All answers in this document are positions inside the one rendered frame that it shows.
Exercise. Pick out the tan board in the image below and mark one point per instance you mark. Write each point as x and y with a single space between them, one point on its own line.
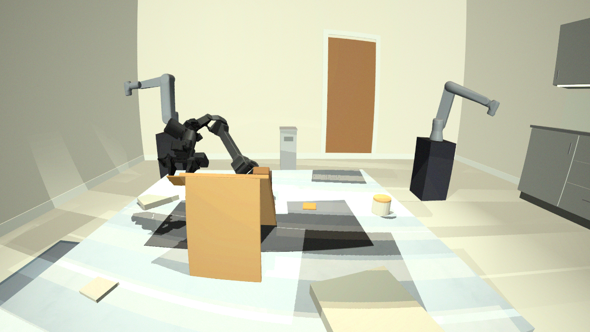
224 214

